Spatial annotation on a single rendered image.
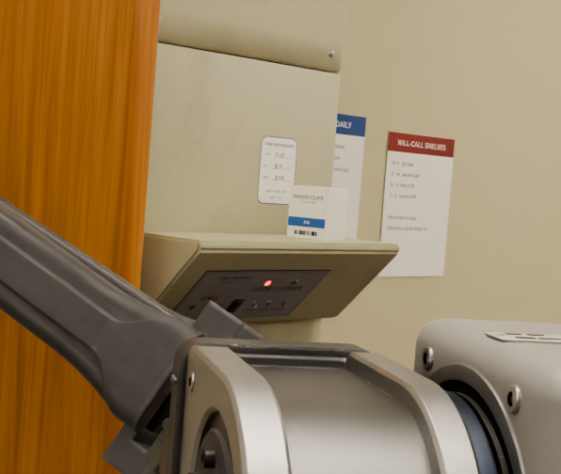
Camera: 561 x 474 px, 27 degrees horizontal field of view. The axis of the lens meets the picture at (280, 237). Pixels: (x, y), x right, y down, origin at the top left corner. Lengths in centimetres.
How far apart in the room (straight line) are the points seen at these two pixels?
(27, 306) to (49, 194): 56
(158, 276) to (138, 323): 58
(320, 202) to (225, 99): 16
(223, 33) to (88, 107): 22
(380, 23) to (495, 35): 37
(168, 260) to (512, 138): 148
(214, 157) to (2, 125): 23
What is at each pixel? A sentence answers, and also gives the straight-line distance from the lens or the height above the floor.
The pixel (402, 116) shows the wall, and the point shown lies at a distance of 227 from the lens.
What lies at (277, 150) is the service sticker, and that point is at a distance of 139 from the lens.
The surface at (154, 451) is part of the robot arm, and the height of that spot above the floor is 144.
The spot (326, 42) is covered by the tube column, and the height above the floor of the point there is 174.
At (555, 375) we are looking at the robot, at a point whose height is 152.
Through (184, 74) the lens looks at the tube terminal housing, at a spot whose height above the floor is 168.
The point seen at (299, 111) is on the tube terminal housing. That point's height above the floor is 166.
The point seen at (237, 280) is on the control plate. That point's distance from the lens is 125.
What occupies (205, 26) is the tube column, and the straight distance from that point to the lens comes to 131.
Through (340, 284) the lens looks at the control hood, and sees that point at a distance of 138.
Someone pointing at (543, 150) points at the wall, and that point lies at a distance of 268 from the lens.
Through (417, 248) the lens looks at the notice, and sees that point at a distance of 233.
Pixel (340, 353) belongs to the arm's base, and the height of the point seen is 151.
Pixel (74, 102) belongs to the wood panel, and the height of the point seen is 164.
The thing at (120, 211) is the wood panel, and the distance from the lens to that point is 113.
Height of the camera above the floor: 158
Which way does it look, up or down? 3 degrees down
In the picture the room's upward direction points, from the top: 4 degrees clockwise
